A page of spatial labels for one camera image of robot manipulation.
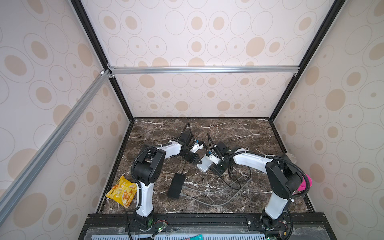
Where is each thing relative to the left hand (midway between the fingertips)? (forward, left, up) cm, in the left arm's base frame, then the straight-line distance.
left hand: (203, 160), depth 93 cm
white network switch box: (-2, -2, +2) cm, 3 cm away
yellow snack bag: (-20, +43, +1) cm, 47 cm away
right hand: (-4, -9, -3) cm, 10 cm away
